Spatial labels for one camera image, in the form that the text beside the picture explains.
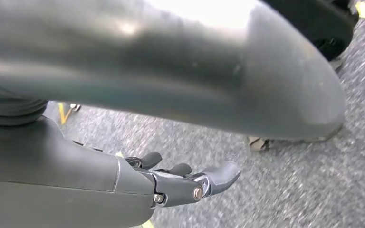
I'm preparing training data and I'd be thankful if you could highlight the black bulky object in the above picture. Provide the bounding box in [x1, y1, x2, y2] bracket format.
[261, 0, 360, 62]

